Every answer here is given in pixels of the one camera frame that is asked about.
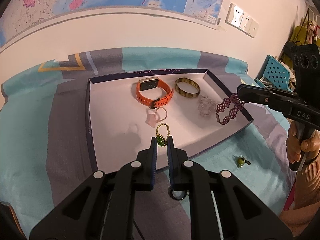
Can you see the teal and grey blanket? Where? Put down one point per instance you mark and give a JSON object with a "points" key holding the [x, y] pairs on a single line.
{"points": [[37, 130]]}

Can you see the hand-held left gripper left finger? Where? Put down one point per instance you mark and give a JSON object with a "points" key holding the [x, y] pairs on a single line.
{"points": [[154, 152]]}

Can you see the orange smart watch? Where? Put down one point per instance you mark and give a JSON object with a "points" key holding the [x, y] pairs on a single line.
{"points": [[150, 88]]}

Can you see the person's right hand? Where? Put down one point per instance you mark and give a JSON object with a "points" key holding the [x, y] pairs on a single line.
{"points": [[292, 145]]}

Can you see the yellow cloth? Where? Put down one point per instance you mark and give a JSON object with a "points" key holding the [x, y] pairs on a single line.
{"points": [[298, 33]]}

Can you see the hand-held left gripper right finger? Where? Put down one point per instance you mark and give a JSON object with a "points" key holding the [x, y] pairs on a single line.
{"points": [[170, 152]]}

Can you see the hanging plush toy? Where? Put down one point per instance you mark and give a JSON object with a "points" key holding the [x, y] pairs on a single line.
{"points": [[313, 31]]}

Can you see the white wall socket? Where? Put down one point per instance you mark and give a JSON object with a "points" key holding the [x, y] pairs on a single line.
{"points": [[250, 25], [235, 15]]}

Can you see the small green charm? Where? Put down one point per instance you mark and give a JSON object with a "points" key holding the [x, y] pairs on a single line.
{"points": [[241, 160]]}

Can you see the person's right forearm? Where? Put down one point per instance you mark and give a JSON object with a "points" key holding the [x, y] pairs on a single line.
{"points": [[308, 192]]}

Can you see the shallow white box tray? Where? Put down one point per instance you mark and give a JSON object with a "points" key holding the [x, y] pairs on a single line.
{"points": [[120, 120]]}

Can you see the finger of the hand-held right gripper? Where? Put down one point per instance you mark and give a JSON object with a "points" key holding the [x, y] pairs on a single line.
{"points": [[265, 99]]}

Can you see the blue perforated basket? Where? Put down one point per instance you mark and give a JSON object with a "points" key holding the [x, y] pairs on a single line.
{"points": [[275, 71]]}

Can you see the tortoiseshell bangle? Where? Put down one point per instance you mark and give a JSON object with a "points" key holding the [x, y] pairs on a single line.
{"points": [[186, 93]]}

